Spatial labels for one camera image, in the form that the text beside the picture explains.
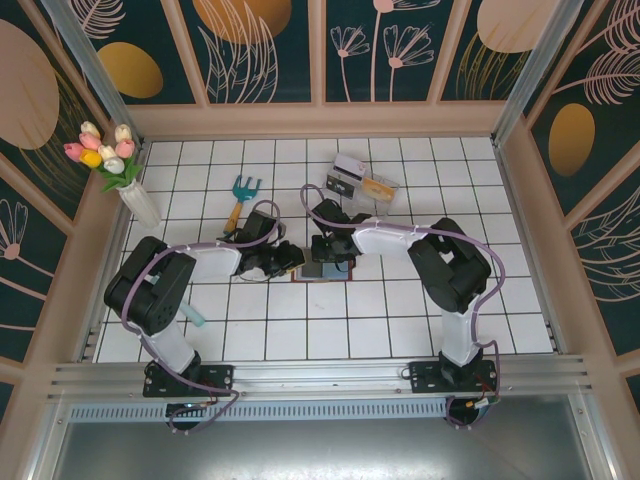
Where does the black credit card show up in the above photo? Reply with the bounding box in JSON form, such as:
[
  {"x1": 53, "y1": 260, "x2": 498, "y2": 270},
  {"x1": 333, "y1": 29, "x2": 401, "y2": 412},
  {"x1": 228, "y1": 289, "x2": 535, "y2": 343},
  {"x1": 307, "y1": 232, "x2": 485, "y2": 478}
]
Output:
[{"x1": 325, "y1": 172, "x2": 357, "y2": 199}]

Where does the gold credit card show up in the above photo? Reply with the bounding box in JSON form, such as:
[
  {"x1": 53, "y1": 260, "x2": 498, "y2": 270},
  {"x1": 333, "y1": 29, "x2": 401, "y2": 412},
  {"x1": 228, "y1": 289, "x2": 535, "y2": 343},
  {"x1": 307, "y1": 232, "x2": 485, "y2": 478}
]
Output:
[{"x1": 360, "y1": 177, "x2": 396, "y2": 204}]

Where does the white credit card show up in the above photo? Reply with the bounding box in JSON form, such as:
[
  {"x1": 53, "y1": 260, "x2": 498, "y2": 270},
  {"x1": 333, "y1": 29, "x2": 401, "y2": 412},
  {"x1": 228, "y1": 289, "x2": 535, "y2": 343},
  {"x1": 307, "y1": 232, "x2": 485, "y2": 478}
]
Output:
[{"x1": 333, "y1": 153, "x2": 369, "y2": 181}]

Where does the clear plastic organizer tray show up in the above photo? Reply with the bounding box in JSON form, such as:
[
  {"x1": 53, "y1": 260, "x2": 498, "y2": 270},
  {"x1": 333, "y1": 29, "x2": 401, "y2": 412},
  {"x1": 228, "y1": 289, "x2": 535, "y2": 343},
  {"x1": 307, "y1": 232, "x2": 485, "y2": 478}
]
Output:
[{"x1": 323, "y1": 153, "x2": 401, "y2": 219}]

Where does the teal toy hammer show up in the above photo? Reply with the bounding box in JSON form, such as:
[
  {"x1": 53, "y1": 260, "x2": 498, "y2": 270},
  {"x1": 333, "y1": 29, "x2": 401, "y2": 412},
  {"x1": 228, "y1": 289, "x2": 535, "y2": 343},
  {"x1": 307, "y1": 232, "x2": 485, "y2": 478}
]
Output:
[{"x1": 179, "y1": 299, "x2": 207, "y2": 326}]

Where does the white ribbed vase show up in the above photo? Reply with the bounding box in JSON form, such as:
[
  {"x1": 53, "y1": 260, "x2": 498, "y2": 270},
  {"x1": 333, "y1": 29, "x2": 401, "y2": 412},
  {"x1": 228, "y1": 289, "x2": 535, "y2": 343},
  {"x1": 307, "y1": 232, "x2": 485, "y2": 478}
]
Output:
[{"x1": 119, "y1": 182, "x2": 162, "y2": 229}]

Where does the artificial tulip bouquet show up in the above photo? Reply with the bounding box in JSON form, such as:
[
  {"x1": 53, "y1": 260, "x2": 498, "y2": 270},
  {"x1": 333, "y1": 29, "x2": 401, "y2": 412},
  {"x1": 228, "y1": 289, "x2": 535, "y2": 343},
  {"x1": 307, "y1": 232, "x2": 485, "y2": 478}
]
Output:
[{"x1": 63, "y1": 120, "x2": 146, "y2": 194}]

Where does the grey metal sheet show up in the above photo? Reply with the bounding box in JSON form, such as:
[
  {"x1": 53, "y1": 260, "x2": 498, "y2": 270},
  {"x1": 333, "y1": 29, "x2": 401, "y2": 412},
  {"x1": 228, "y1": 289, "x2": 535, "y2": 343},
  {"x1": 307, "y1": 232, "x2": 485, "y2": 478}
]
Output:
[{"x1": 29, "y1": 399, "x2": 616, "y2": 480}]

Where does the teal garden rake wooden handle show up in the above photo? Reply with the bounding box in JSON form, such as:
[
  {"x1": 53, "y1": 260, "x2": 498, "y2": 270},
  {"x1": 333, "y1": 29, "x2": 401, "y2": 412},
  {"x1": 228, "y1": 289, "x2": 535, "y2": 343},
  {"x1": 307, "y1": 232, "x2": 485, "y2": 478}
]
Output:
[{"x1": 222, "y1": 174, "x2": 263, "y2": 239}]

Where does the aluminium mounting rail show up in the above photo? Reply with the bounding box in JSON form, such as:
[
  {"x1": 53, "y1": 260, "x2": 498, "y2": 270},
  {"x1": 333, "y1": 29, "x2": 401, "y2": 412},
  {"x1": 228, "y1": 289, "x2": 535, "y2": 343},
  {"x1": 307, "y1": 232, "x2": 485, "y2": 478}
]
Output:
[{"x1": 47, "y1": 354, "x2": 594, "y2": 401}]

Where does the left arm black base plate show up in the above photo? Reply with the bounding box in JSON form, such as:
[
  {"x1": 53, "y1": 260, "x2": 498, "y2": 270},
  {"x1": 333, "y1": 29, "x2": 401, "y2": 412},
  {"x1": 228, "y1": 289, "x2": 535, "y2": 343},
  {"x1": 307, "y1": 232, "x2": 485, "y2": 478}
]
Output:
[{"x1": 143, "y1": 363, "x2": 235, "y2": 399}]

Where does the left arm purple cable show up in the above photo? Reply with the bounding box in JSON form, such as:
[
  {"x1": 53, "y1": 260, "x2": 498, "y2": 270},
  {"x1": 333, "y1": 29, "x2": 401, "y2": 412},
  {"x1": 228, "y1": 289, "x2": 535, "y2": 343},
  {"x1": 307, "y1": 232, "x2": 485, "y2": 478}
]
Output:
[{"x1": 122, "y1": 199, "x2": 281, "y2": 436}]

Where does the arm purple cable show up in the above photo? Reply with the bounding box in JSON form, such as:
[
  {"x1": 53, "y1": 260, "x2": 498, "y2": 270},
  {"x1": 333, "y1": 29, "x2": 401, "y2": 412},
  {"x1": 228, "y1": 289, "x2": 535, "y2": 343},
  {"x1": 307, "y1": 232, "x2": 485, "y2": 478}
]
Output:
[
  {"x1": 299, "y1": 184, "x2": 507, "y2": 431},
  {"x1": 122, "y1": 199, "x2": 281, "y2": 436}
]

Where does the slotted grey cable duct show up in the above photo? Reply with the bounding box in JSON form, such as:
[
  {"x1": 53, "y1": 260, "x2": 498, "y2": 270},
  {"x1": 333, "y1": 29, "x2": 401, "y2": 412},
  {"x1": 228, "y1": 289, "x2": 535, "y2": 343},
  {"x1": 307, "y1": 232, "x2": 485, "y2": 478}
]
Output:
[{"x1": 67, "y1": 397, "x2": 451, "y2": 421}]

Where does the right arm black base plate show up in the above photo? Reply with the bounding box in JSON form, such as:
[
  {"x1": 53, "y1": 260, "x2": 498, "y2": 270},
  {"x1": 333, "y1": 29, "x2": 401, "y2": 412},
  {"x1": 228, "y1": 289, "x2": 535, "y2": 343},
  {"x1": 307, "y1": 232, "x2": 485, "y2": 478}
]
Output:
[{"x1": 409, "y1": 359, "x2": 499, "y2": 396}]

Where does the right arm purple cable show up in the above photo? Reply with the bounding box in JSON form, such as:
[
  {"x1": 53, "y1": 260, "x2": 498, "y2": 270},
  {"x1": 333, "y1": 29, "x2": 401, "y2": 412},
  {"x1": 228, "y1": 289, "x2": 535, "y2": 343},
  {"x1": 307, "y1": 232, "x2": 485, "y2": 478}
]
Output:
[{"x1": 299, "y1": 184, "x2": 507, "y2": 431}]

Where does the aluminium side rail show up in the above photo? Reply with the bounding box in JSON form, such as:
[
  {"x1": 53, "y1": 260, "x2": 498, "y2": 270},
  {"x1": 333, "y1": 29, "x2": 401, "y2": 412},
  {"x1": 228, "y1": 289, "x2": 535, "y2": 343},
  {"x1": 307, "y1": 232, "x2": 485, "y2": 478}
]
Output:
[
  {"x1": 74, "y1": 139, "x2": 149, "y2": 362},
  {"x1": 492, "y1": 142, "x2": 569, "y2": 354}
]

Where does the aluminium corner post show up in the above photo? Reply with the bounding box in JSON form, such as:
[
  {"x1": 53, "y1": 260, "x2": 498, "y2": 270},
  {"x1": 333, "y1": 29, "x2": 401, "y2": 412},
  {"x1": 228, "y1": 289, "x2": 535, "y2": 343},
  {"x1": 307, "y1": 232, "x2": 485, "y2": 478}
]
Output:
[
  {"x1": 492, "y1": 0, "x2": 584, "y2": 146},
  {"x1": 42, "y1": 0, "x2": 146, "y2": 146}
]

